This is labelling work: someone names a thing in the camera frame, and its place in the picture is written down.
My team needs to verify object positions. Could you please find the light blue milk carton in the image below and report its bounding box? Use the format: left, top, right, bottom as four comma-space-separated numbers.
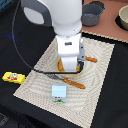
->
52, 84, 67, 102

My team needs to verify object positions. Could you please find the orange toy bread loaf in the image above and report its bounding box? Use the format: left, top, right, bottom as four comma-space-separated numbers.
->
58, 59, 80, 72

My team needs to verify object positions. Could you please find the fork with wooden handle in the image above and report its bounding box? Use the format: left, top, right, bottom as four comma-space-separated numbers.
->
46, 74, 85, 89

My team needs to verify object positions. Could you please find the woven beige placemat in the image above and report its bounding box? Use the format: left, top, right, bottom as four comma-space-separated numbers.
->
14, 38, 114, 128

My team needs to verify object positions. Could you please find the pink stove mat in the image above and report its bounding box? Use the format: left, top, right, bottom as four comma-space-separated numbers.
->
82, 0, 128, 43

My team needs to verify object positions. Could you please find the round wooden plate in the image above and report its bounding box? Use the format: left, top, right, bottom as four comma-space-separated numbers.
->
57, 61, 84, 78

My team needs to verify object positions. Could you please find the yellow butter box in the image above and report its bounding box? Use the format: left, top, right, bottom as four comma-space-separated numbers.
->
2, 72, 25, 84

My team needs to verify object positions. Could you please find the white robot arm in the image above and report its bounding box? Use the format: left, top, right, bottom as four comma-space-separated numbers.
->
21, 0, 82, 72

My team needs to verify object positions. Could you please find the knife with wooden handle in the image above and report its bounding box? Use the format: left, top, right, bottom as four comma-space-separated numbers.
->
85, 56, 97, 63

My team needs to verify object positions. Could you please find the large grey pot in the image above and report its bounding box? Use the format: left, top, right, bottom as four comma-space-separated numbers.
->
81, 4, 105, 26

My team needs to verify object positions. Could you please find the black cable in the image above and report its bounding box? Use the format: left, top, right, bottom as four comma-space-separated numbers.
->
11, 5, 84, 75

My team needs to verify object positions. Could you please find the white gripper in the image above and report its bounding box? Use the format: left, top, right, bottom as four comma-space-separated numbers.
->
56, 34, 85, 72

